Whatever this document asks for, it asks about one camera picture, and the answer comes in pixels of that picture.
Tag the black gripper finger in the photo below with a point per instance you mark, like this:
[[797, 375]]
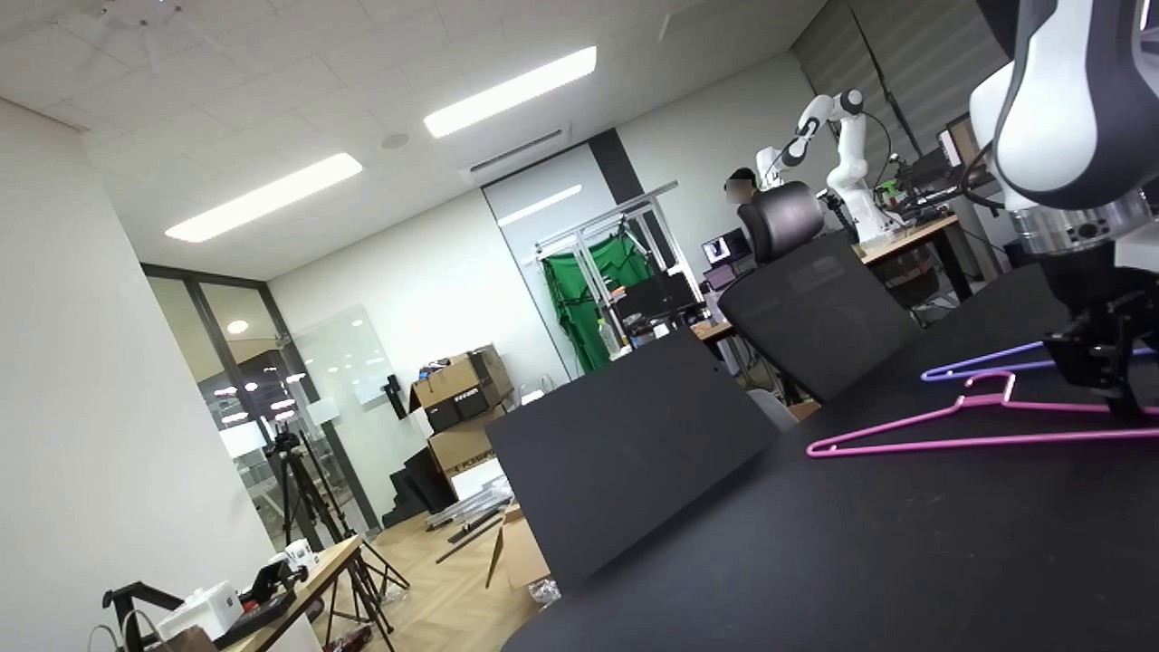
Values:
[[1093, 365], [1146, 365]]

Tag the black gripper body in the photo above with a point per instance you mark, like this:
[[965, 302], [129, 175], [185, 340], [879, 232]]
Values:
[[1105, 302]]

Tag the pink hanger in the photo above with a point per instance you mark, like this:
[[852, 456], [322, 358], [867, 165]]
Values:
[[965, 445]]

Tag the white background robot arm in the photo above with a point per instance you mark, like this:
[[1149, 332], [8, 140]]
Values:
[[852, 156]]

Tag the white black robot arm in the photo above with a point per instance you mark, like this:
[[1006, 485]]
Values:
[[1064, 110]]

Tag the lavender hanger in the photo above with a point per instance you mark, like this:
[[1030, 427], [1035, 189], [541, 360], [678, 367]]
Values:
[[937, 375]]

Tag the large tilted monitor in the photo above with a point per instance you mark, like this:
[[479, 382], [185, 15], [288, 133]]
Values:
[[957, 146]]

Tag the black mesh office chair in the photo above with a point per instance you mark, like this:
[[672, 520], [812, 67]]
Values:
[[819, 313]]

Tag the grey window blinds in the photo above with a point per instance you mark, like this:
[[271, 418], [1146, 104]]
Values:
[[906, 47]]

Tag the person with dark hair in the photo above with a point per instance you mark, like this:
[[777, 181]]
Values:
[[739, 181]]

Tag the small computer monitor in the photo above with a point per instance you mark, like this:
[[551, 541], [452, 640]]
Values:
[[726, 249]]

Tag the black rounded board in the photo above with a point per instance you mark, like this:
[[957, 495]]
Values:
[[627, 447]]

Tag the silver clothes rack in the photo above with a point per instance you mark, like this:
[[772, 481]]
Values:
[[627, 204]]

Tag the green cloth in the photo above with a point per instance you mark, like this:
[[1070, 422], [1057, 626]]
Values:
[[575, 308]]

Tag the ceiling air vent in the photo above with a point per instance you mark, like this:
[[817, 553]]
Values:
[[516, 149]]

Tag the wooden stick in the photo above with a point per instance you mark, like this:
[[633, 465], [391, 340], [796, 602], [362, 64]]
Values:
[[493, 555]]

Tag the long ceiling light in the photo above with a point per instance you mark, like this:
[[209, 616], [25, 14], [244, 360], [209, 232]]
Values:
[[265, 196], [512, 93]]

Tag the closed cardboard box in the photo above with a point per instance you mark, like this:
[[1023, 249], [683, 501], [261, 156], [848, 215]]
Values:
[[467, 447]]

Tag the open cardboard box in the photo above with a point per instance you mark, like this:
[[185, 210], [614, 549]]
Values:
[[456, 382]]

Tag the small wooden table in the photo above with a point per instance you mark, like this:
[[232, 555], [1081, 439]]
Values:
[[311, 580]]

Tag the glass partition door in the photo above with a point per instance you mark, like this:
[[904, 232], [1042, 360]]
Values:
[[242, 348]]

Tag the white box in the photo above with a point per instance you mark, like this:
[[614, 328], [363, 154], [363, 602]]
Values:
[[205, 610]]

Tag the wall whiteboard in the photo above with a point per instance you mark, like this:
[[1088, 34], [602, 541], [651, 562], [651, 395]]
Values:
[[346, 358]]

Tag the black camera tripod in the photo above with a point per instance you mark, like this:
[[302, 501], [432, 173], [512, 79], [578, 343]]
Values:
[[293, 465]]

